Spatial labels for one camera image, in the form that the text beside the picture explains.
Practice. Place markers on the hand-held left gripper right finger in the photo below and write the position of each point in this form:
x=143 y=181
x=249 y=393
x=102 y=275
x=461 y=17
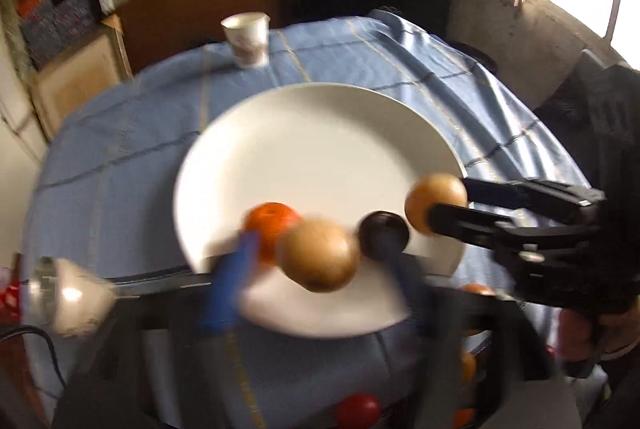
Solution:
x=407 y=284

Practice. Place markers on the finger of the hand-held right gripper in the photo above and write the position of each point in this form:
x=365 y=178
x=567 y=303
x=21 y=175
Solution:
x=515 y=198
x=470 y=225

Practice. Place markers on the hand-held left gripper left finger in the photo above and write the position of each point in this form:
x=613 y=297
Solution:
x=227 y=289

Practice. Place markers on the tan round fruit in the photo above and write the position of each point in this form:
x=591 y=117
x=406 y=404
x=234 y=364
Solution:
x=320 y=256
x=430 y=199

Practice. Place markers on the red tomato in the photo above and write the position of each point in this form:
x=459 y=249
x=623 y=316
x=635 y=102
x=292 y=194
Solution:
x=357 y=411

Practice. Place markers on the white plate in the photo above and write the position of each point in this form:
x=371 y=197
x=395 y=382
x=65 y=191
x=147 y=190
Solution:
x=310 y=144

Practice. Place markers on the person's right hand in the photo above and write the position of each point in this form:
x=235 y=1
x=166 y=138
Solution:
x=575 y=334

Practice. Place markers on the dark purple plum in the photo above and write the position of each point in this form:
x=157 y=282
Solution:
x=380 y=229

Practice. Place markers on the orange round fruit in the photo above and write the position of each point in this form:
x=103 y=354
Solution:
x=462 y=418
x=477 y=290
x=468 y=366
x=270 y=221

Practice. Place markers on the dark cloth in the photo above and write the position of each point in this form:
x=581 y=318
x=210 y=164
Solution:
x=595 y=124

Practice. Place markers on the white drink can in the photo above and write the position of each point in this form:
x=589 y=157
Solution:
x=75 y=296

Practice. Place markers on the blue checked tablecloth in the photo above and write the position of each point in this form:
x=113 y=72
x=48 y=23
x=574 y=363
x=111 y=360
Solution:
x=125 y=149

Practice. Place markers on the red object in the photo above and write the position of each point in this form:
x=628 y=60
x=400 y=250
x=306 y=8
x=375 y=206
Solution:
x=10 y=301

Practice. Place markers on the white paper cup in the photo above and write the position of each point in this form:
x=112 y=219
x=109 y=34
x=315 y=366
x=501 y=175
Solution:
x=247 y=41

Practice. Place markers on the brown wooden cabinet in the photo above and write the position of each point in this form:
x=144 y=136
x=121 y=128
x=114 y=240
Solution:
x=200 y=9

